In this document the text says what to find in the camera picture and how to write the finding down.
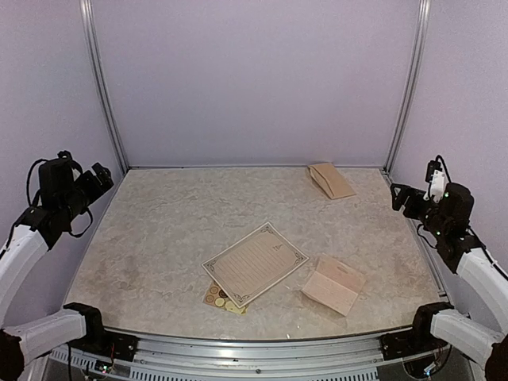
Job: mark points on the aluminium frame post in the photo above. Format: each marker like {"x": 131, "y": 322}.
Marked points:
{"x": 91, "y": 36}
{"x": 417, "y": 53}

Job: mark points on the brown kraft envelope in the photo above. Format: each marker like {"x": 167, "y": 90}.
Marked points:
{"x": 330, "y": 180}

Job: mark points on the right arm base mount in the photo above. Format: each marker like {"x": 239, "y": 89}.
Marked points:
{"x": 408, "y": 343}

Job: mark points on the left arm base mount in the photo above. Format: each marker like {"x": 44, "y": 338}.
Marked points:
{"x": 113, "y": 345}

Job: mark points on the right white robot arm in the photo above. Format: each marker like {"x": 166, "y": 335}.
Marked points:
{"x": 447, "y": 220}

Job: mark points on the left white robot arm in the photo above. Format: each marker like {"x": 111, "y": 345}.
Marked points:
{"x": 65, "y": 192}

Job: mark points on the left aluminium frame post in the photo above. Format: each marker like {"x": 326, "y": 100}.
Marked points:
{"x": 91, "y": 36}

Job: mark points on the right aluminium frame post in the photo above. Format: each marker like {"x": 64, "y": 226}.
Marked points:
{"x": 417, "y": 53}

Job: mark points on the front aluminium rail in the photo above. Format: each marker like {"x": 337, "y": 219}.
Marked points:
{"x": 357, "y": 357}

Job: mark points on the round sticker sheet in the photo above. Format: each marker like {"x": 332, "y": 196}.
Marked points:
{"x": 217, "y": 298}

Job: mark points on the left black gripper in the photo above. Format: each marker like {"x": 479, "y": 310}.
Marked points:
{"x": 97, "y": 189}

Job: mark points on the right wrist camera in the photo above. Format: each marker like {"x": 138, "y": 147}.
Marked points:
{"x": 435, "y": 177}

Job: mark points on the ornate bordered letter paper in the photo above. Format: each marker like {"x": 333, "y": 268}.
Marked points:
{"x": 254, "y": 264}

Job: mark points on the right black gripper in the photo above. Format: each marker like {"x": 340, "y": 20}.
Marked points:
{"x": 407, "y": 191}

